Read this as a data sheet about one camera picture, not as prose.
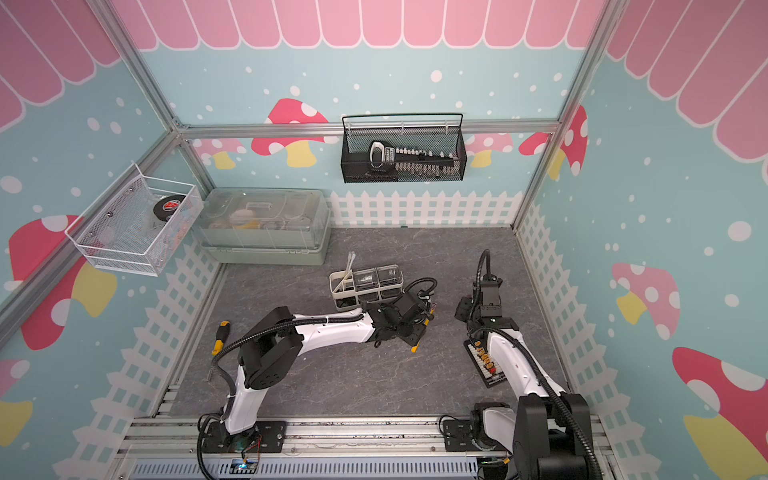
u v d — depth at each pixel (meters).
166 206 0.79
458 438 0.74
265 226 1.00
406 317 0.70
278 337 0.55
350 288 0.92
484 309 0.66
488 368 0.85
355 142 0.96
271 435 0.74
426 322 0.76
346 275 0.94
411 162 0.87
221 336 0.90
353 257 0.89
